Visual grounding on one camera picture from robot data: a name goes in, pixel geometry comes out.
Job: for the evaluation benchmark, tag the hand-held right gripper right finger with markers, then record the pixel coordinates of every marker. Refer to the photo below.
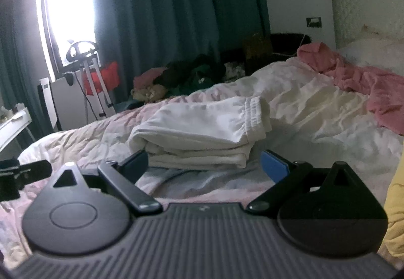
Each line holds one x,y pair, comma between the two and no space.
273,166

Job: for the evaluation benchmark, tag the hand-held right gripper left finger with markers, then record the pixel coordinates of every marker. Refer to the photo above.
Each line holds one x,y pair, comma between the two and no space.
136,162

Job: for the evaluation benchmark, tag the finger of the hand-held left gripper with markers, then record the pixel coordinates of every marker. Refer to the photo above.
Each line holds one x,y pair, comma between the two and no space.
34,169

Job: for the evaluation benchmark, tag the white pants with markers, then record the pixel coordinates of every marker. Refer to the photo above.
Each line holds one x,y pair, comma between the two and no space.
195,127

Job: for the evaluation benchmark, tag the pile of clothes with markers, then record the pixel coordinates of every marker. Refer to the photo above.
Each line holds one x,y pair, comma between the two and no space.
189,73

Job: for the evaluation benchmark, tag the white table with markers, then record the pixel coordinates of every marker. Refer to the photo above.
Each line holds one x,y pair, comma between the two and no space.
12,131

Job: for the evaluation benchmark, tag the white quilted bed blanket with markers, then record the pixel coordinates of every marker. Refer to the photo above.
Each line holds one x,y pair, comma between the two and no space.
315,127

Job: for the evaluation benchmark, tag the light blue cloth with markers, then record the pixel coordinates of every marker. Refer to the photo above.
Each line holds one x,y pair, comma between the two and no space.
195,181

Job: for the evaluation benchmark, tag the white panel heater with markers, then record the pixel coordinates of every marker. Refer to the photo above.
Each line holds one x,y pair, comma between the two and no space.
68,102

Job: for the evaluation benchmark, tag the red cloth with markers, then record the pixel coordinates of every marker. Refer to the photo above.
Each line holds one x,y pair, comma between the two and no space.
109,76

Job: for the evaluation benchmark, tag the white exercise machine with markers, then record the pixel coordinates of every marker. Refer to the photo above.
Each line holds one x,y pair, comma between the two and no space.
91,80

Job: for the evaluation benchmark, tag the teal curtain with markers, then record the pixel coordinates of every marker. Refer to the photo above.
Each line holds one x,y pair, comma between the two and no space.
19,45
176,4

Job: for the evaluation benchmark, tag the pink blanket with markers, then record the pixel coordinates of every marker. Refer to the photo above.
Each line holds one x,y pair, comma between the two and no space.
378,86

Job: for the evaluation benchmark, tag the yellow cloth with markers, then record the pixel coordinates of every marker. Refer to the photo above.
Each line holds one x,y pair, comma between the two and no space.
396,219

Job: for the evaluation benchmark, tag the white pillow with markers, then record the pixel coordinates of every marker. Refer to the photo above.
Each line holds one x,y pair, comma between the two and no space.
378,51

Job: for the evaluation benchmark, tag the white padded headboard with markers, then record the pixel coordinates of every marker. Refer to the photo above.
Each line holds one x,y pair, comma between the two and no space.
347,13

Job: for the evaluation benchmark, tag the wall outlet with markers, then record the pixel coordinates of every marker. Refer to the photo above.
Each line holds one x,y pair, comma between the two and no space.
314,22

